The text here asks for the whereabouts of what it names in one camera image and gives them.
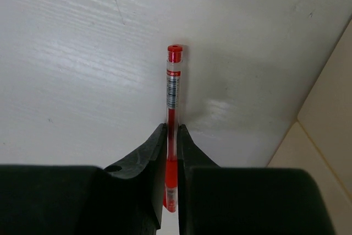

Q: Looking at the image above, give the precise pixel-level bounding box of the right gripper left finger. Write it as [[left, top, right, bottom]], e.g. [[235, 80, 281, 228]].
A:
[[1, 124, 167, 234]]

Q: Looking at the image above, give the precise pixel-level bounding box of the beige divided organizer tray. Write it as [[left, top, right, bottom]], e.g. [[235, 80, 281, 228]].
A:
[[268, 24, 351, 234]]

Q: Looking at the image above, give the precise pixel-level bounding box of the red gel pen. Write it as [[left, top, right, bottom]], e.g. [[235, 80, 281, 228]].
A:
[[163, 44, 183, 213]]

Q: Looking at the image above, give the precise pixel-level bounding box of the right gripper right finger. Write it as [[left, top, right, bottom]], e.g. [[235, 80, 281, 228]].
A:
[[177, 125, 335, 234]]

